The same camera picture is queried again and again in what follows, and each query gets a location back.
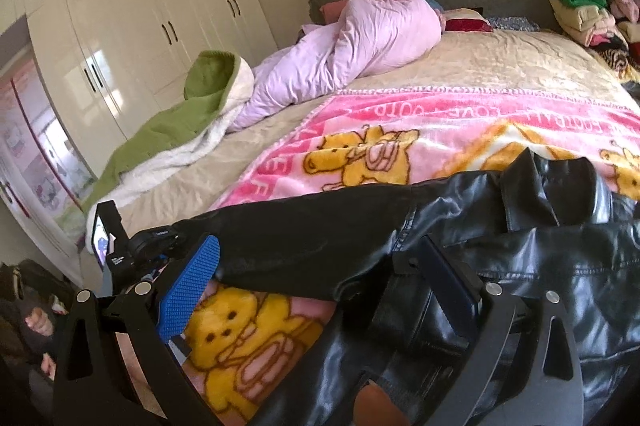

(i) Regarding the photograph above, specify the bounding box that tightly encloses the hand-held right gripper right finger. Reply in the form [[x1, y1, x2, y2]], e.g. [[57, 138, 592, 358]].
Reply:
[[392, 236, 586, 426]]

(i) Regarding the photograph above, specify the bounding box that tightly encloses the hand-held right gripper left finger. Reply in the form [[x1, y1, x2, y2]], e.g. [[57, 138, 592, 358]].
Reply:
[[52, 233, 222, 426]]

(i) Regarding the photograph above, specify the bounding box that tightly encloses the black leather jacket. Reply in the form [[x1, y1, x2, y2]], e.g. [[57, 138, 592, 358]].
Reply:
[[172, 148, 640, 426]]

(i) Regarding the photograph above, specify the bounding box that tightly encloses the pile of folded clothes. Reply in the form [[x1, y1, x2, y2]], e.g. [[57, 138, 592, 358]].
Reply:
[[549, 0, 640, 84]]

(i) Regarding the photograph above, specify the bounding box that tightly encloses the green fleece blanket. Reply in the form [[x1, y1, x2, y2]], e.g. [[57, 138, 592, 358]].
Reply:
[[82, 50, 256, 213]]

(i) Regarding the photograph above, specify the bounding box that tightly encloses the sliding door with cat decals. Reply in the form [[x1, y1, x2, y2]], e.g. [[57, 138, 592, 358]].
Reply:
[[0, 56, 98, 257]]

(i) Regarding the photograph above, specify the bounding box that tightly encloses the pink printed bear blanket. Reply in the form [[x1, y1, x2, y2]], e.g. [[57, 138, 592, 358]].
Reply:
[[180, 88, 640, 426]]

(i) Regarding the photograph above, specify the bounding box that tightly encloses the beige bedspread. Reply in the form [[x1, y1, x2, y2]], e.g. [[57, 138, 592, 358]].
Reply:
[[82, 28, 640, 251]]

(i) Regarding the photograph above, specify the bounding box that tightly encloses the white wardrobe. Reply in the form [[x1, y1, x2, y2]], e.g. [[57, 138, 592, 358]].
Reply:
[[25, 0, 278, 177]]

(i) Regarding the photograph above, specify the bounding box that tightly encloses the lilac duvet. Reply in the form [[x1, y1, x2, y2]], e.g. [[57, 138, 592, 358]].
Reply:
[[232, 0, 443, 131]]

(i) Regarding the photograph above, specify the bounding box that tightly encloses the red pillow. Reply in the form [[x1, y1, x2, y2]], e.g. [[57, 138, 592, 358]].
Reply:
[[444, 16, 493, 34]]

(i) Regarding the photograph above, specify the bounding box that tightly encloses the floral pillow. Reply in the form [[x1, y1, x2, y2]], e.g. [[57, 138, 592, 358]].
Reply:
[[487, 16, 541, 32]]

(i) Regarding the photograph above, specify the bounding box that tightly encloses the cream pillow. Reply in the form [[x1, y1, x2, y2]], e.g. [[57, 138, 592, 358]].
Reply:
[[442, 7, 485, 20]]

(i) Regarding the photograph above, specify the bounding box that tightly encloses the pink pillow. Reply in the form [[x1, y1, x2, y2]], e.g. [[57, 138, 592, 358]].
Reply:
[[320, 0, 368, 24]]

